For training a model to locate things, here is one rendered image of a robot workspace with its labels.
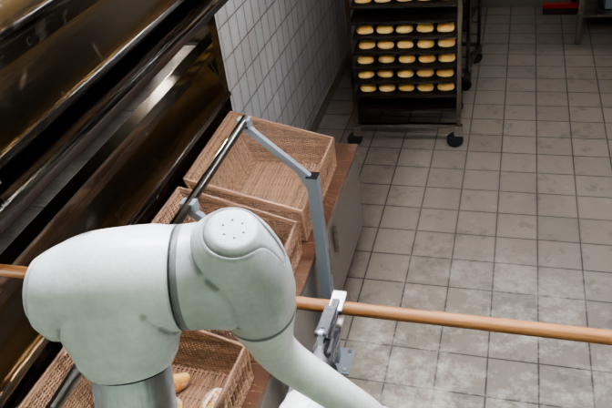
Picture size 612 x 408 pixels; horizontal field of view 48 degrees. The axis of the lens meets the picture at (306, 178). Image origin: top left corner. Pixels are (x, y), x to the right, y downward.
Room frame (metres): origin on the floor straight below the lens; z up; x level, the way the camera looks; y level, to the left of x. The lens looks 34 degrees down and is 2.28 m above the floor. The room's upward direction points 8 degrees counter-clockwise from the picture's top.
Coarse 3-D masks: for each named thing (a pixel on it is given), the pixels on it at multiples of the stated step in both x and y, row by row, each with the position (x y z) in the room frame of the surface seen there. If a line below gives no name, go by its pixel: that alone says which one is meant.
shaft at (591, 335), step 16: (0, 272) 1.38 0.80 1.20; (16, 272) 1.37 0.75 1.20; (304, 304) 1.13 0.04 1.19; (320, 304) 1.12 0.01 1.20; (352, 304) 1.10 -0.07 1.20; (368, 304) 1.10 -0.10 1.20; (400, 320) 1.06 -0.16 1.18; (416, 320) 1.05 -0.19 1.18; (432, 320) 1.04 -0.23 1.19; (448, 320) 1.03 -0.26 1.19; (464, 320) 1.02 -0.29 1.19; (480, 320) 1.01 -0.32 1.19; (496, 320) 1.01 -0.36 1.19; (512, 320) 1.00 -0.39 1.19; (544, 336) 0.97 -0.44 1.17; (560, 336) 0.96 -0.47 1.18; (576, 336) 0.95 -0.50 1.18; (592, 336) 0.94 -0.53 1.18; (608, 336) 0.93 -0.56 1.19
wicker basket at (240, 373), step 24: (192, 336) 1.53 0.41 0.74; (216, 336) 1.50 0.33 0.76; (72, 360) 1.43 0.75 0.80; (192, 360) 1.54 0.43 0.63; (216, 360) 1.51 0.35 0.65; (240, 360) 1.42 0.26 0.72; (48, 384) 1.34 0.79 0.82; (192, 384) 1.47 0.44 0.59; (216, 384) 1.46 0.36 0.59; (240, 384) 1.40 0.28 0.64
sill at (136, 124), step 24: (192, 72) 2.57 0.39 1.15; (168, 96) 2.36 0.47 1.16; (144, 120) 2.17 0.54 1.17; (120, 144) 2.01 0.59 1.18; (96, 168) 1.86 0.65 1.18; (72, 192) 1.74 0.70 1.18; (48, 216) 1.64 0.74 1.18; (24, 240) 1.53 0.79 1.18; (24, 264) 1.47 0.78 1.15; (0, 288) 1.38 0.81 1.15
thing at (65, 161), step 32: (192, 0) 2.73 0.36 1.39; (224, 0) 2.62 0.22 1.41; (160, 32) 2.41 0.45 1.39; (192, 32) 2.32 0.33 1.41; (128, 64) 2.15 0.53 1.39; (160, 64) 2.08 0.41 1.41; (96, 96) 1.93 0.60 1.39; (128, 96) 1.87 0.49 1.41; (64, 128) 1.74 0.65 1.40; (96, 128) 1.69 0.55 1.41; (32, 160) 1.58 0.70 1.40; (64, 160) 1.53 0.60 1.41; (0, 192) 1.44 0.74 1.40; (32, 192) 1.40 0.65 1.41; (0, 224) 1.28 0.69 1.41
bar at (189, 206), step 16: (240, 128) 2.02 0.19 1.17; (224, 144) 1.92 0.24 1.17; (272, 144) 2.06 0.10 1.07; (288, 160) 2.03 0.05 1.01; (208, 176) 1.75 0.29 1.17; (304, 176) 2.01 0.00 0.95; (192, 192) 1.67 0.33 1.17; (320, 192) 2.01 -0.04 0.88; (192, 208) 1.61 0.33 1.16; (320, 208) 1.99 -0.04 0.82; (320, 224) 1.99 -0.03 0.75; (320, 240) 1.99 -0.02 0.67; (320, 256) 1.99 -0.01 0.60; (320, 272) 2.00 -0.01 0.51; (352, 352) 2.03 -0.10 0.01; (64, 384) 1.01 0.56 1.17; (64, 400) 0.97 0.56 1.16
